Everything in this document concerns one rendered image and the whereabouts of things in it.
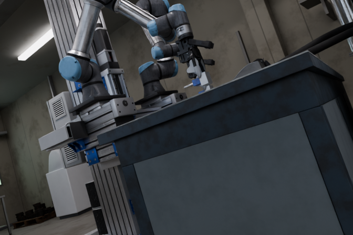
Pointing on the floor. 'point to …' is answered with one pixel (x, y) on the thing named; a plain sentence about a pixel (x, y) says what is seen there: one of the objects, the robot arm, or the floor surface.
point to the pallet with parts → (40, 215)
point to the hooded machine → (68, 187)
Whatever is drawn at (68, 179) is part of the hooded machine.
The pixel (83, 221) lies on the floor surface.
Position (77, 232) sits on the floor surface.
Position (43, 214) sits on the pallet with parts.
